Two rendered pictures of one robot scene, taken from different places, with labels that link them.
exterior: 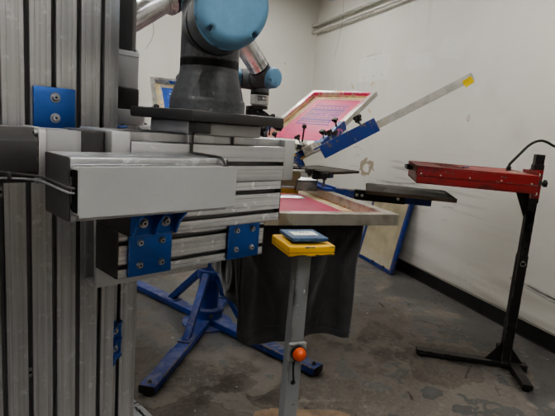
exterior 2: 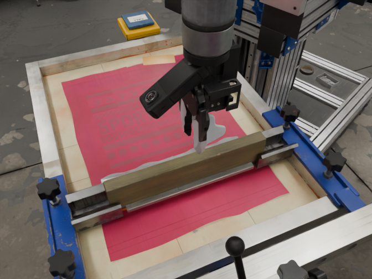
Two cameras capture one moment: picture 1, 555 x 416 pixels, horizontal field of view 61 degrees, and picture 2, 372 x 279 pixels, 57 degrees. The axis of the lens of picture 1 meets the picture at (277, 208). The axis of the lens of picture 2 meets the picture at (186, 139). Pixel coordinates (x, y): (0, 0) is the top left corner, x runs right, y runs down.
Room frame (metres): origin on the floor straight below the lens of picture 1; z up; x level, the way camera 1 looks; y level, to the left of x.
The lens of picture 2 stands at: (2.41, 0.06, 1.60)
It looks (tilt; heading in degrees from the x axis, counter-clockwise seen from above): 47 degrees down; 178
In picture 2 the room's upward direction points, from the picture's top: straight up
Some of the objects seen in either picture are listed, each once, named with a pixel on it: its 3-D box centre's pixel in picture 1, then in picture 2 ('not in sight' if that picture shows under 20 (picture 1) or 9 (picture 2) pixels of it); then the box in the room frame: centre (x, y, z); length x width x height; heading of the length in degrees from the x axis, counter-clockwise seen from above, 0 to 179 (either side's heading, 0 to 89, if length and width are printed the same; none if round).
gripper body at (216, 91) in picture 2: (256, 120); (208, 77); (1.95, 0.11, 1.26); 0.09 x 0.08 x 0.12; 111
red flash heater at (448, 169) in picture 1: (469, 176); not in sight; (2.52, -1.02, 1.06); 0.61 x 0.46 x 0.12; 81
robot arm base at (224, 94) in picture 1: (208, 87); not in sight; (0.96, 0.16, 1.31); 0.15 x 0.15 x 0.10
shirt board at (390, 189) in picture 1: (328, 190); not in sight; (2.65, -0.28, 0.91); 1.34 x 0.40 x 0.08; 81
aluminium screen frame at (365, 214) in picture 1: (275, 197); (158, 125); (1.77, 0.01, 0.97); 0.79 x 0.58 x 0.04; 21
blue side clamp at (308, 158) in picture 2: not in sight; (302, 157); (1.90, 0.36, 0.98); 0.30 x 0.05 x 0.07; 21
